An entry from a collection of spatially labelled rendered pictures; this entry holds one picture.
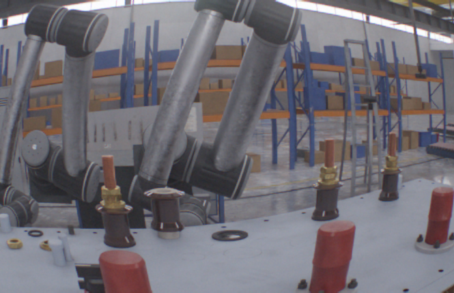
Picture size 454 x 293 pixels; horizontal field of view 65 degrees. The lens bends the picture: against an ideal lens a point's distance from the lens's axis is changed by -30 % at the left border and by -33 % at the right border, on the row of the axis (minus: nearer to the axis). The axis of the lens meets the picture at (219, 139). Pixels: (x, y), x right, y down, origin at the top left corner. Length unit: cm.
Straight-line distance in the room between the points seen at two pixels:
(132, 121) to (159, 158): 424
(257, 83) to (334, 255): 117
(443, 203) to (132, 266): 62
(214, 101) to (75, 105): 759
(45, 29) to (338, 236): 125
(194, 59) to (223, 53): 779
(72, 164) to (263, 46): 95
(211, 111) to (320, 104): 236
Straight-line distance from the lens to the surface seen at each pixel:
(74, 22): 154
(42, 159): 215
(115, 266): 58
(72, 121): 182
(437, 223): 92
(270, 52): 168
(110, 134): 582
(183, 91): 159
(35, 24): 163
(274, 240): 109
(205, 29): 160
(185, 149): 212
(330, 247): 69
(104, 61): 873
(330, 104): 1043
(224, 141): 200
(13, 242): 104
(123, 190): 263
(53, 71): 870
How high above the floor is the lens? 171
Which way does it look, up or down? 7 degrees down
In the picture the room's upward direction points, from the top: 2 degrees counter-clockwise
